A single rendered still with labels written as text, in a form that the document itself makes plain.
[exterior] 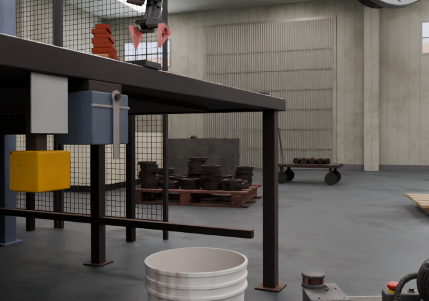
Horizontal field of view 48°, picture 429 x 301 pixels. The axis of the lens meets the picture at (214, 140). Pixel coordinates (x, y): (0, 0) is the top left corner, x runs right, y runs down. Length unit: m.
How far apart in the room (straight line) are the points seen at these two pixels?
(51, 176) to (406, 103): 10.39
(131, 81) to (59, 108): 0.25
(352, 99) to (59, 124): 10.26
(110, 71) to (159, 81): 0.22
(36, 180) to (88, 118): 0.20
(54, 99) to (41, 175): 0.17
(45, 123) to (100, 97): 0.16
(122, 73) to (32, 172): 0.37
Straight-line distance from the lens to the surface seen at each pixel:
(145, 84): 1.30
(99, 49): 2.59
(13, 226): 3.65
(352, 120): 11.10
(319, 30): 11.34
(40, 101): 1.02
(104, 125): 1.13
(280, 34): 11.45
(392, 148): 11.09
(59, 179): 1.02
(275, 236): 2.36
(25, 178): 1.01
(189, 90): 1.51
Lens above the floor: 0.73
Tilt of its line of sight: level
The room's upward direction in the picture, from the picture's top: straight up
